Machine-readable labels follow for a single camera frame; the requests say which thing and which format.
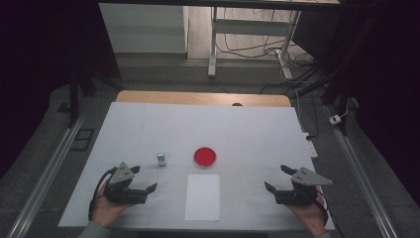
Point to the blue and white stamp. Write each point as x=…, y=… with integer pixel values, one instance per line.
x=160, y=156

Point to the small white adapter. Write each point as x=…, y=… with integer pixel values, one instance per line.
x=335, y=119

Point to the round red ink dish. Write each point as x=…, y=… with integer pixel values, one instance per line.
x=205, y=157

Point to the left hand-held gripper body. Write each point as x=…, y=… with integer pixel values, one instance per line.
x=124, y=193

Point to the black floor plate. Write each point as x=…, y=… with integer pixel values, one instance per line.
x=82, y=139

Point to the white power strip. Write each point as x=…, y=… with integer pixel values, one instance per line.
x=311, y=148

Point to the aluminium floor rail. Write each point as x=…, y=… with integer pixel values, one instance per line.
x=360, y=172
x=49, y=168

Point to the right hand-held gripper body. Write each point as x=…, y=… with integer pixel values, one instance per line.
x=297, y=196

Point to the black metal stand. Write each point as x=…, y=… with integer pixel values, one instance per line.
x=73, y=99

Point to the white paper sheet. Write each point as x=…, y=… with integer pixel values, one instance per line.
x=202, y=198

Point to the dark table grommet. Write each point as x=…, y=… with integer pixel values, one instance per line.
x=237, y=104

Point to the person's left hand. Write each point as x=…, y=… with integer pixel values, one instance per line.
x=104, y=211

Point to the person's right hand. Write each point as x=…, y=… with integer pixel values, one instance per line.
x=312, y=216

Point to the white standing desk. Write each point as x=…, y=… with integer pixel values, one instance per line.
x=251, y=27

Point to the white cabinet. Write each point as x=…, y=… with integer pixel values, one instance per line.
x=145, y=29

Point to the dark curtain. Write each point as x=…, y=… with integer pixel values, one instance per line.
x=39, y=49
x=386, y=82

